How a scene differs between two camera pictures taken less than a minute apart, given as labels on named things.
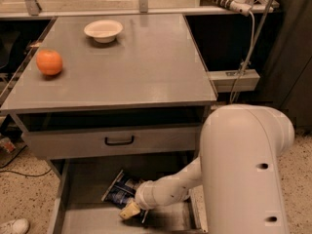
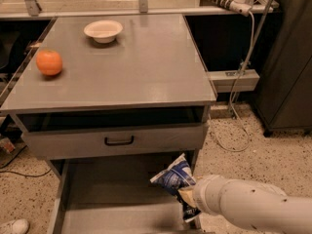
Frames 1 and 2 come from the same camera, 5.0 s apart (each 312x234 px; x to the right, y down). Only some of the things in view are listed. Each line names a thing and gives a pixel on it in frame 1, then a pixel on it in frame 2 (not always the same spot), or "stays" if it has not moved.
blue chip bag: (122, 190) to (176, 175)
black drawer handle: (119, 143) stays
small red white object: (7, 144) stays
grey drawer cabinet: (112, 100) stays
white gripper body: (144, 196) to (202, 195)
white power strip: (238, 3) stays
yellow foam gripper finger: (131, 211) to (187, 194)
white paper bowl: (103, 30) stays
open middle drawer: (76, 188) stays
